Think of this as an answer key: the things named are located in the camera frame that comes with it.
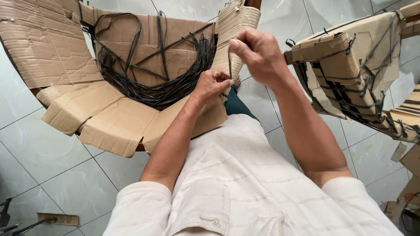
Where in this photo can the person's left hand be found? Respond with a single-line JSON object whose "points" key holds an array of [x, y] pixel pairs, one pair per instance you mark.
{"points": [[208, 87]]}

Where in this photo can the person's right hand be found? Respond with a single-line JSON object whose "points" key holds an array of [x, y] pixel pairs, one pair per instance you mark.
{"points": [[262, 55]]}

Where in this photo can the person's bare foot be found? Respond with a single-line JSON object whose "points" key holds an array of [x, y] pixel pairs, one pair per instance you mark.
{"points": [[237, 82]]}

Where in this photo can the person's dark teal trousers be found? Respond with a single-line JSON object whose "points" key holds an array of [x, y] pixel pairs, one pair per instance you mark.
{"points": [[237, 106]]}

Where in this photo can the person's white shirt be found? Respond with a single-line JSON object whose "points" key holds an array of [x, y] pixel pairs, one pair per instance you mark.
{"points": [[242, 183]]}

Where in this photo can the large cardboard-wrapped wooden chair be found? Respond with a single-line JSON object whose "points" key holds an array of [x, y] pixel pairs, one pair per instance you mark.
{"points": [[108, 121]]}

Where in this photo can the small plain cardboard scrap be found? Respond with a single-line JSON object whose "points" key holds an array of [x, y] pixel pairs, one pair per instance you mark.
{"points": [[399, 152]]}

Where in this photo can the flat printed cardboard scrap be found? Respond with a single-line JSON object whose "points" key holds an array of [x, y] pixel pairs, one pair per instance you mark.
{"points": [[59, 219]]}

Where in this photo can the heap of cardboard offcuts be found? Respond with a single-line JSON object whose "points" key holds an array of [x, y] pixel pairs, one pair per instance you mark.
{"points": [[410, 190]]}

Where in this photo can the black metal tool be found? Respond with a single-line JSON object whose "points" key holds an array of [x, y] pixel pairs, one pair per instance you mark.
{"points": [[26, 226]]}

